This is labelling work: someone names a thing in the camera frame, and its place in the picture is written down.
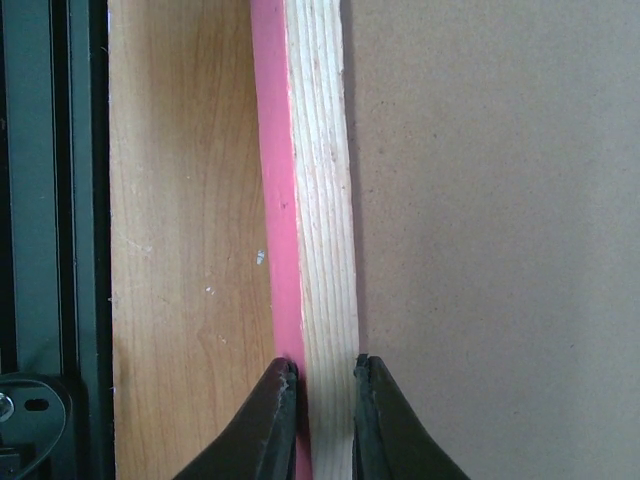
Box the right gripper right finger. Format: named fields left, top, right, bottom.
left=352, top=354, right=468, bottom=479

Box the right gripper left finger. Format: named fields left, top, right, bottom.
left=176, top=357, right=298, bottom=480

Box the pink picture frame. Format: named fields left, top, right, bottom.
left=248, top=0, right=640, bottom=480

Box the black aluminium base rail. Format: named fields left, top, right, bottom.
left=1, top=1, right=115, bottom=479

